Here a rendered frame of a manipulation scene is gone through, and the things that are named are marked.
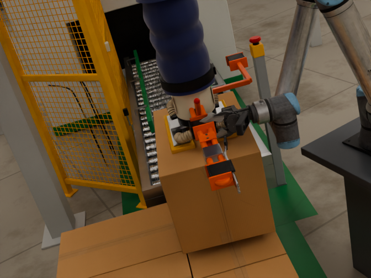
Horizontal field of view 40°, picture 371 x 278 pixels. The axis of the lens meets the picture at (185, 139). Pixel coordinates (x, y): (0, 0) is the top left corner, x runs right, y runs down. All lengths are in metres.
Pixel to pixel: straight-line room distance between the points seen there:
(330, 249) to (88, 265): 1.33
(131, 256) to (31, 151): 1.22
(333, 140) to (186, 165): 0.79
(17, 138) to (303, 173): 1.89
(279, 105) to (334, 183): 1.59
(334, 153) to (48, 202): 1.94
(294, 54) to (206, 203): 0.67
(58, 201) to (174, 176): 1.64
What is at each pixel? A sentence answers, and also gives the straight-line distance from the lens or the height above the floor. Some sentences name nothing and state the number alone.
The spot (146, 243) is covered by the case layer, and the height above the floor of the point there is 0.54.
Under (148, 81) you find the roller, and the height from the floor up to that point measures 0.53.
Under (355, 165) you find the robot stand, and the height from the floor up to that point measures 0.75.
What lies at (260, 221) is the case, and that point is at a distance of 2.15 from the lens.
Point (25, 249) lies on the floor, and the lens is 3.72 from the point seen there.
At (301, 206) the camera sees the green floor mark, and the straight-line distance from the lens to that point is 3.29.
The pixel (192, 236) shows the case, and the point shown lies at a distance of 2.14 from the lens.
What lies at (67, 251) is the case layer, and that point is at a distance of 2.56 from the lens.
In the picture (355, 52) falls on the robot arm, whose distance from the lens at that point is 1.94.
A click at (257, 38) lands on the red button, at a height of 1.04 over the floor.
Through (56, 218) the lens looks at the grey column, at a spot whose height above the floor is 0.16.
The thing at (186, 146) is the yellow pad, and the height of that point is 1.02.
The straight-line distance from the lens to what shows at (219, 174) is 1.60.
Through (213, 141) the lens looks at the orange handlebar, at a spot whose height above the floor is 1.14.
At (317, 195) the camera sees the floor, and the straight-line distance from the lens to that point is 3.37.
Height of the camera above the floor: 2.01
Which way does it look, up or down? 28 degrees down
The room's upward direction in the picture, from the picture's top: 15 degrees counter-clockwise
